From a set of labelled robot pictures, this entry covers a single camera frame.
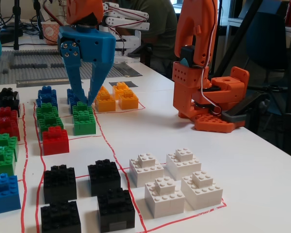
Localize slanted black pole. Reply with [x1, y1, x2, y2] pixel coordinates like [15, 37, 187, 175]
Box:
[212, 0, 264, 78]

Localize yellow lego block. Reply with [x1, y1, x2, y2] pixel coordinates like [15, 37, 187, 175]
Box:
[112, 82, 130, 100]
[94, 91, 116, 113]
[97, 85, 110, 98]
[118, 89, 139, 110]

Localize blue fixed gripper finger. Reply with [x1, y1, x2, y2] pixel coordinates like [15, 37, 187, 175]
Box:
[88, 60, 115, 106]

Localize dark blue chair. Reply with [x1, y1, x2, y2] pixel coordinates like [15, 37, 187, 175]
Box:
[244, 9, 291, 81]

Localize black box device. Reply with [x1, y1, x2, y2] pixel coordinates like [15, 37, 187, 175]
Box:
[0, 23, 24, 45]

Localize red object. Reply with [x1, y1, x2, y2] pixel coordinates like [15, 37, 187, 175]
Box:
[285, 0, 291, 27]

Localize black lego block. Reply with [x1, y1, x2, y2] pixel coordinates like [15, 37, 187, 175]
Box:
[0, 94, 21, 118]
[43, 165, 78, 204]
[0, 87, 18, 102]
[40, 200, 82, 233]
[97, 188, 136, 233]
[87, 159, 122, 197]

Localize black stand pole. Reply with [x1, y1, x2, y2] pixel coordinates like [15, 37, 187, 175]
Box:
[33, 0, 44, 40]
[12, 0, 22, 51]

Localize paper cup with pink print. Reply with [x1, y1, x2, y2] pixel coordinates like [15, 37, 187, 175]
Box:
[40, 21, 61, 46]

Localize red lego block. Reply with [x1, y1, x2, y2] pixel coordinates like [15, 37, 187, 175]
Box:
[0, 116, 21, 141]
[0, 106, 18, 121]
[42, 126, 70, 156]

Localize white red arm cable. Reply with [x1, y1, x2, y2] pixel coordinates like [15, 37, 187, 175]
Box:
[199, 0, 223, 117]

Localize person in green shirt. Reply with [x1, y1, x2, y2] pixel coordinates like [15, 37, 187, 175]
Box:
[116, 0, 178, 73]

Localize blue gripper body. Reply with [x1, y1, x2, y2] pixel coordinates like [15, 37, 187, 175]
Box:
[57, 25, 116, 65]

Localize silver duct tape strip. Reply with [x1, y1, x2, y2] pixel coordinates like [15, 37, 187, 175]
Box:
[16, 78, 72, 88]
[111, 62, 143, 77]

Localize green lego block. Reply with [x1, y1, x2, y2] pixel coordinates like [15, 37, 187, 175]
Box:
[73, 111, 97, 136]
[0, 146, 16, 177]
[37, 114, 65, 133]
[72, 101, 95, 118]
[0, 133, 19, 162]
[35, 103, 59, 121]

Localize white lego block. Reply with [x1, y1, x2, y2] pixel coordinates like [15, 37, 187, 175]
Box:
[129, 152, 165, 188]
[181, 170, 224, 211]
[166, 148, 202, 182]
[145, 176, 186, 218]

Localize grey black table clamp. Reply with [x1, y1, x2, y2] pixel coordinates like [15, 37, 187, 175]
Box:
[220, 91, 270, 128]

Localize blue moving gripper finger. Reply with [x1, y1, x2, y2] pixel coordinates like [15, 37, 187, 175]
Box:
[60, 40, 89, 104]

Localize red tape lines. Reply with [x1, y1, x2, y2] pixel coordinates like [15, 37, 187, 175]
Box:
[0, 100, 227, 233]

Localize grey lego baseplate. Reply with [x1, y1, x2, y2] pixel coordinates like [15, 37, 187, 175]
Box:
[0, 50, 143, 86]

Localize long grey brick wall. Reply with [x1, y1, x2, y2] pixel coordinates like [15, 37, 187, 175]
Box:
[14, 51, 64, 57]

